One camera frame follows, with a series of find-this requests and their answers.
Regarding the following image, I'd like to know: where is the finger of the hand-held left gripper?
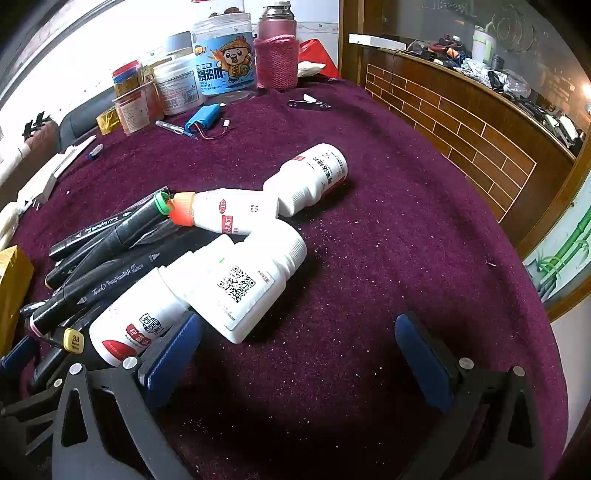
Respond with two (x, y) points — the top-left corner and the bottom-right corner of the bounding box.
(0, 336), (63, 416)

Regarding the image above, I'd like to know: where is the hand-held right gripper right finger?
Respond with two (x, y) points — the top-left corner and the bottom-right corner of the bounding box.
(394, 313), (546, 480)

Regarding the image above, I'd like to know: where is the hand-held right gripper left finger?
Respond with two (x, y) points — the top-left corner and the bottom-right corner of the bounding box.
(50, 310), (205, 480)

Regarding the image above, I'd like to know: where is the white bottle with red label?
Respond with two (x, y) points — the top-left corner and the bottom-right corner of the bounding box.
(89, 267), (197, 368)

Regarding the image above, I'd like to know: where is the gold-edged white box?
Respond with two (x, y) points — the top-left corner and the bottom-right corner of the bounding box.
(0, 244), (36, 357)

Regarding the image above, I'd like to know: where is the black gadget with yellow knob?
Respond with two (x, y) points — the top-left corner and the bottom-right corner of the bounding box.
(21, 186), (199, 402)

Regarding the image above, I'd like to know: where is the white bottle with square code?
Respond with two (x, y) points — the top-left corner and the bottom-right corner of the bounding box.
(186, 222), (308, 345)

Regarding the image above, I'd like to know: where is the green-capped black marker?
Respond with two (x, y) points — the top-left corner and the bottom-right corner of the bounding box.
(45, 191), (175, 291)

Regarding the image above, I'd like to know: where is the maroon tablecloth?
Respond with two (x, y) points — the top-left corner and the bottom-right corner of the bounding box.
(0, 76), (570, 480)

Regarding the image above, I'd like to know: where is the plain white pill bottle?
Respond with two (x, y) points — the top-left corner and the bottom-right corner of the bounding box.
(262, 143), (348, 219)

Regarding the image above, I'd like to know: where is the wooden brick-pattern counter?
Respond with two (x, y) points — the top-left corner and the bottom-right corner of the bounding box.
(339, 36), (591, 260)

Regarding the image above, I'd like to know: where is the clear cup with orange contents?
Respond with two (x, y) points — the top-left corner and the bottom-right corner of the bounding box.
(113, 80), (165, 135)

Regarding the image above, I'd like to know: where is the black chair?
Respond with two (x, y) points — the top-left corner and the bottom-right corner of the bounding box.
(59, 87), (117, 145)

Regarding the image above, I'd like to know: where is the white jar with label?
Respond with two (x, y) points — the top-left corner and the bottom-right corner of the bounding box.
(153, 62), (200, 116)

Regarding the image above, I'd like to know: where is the red-lidded jar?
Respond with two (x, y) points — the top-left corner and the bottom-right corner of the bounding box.
(111, 59), (144, 94)

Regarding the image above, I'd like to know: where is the metal nail clipper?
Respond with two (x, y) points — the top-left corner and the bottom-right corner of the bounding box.
(287, 93), (332, 111)

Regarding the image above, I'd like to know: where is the blue cartoon snack jar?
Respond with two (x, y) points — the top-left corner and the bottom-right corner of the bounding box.
(191, 11), (257, 97)

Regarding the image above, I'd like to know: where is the assorted counter clutter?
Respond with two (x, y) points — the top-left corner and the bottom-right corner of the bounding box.
(409, 21), (588, 149)

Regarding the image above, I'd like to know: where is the grey-lidded container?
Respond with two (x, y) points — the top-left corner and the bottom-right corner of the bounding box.
(165, 31), (194, 60)

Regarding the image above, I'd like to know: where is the red plastic bag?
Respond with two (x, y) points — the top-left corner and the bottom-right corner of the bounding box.
(297, 39), (341, 80)

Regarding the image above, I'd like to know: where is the flat white box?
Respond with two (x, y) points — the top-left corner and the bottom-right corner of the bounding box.
(348, 33), (408, 51)

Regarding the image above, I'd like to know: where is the white and green cup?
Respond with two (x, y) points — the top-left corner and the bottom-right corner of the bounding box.
(471, 25), (498, 59)

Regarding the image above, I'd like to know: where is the wood-framed glass panel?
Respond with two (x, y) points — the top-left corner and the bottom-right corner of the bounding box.
(339, 0), (591, 153)

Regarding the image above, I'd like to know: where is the bamboo wall picture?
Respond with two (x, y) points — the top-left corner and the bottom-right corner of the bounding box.
(522, 184), (591, 320)

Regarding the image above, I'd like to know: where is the blue battery pack with wires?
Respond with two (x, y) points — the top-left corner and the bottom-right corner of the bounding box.
(184, 104), (232, 142)

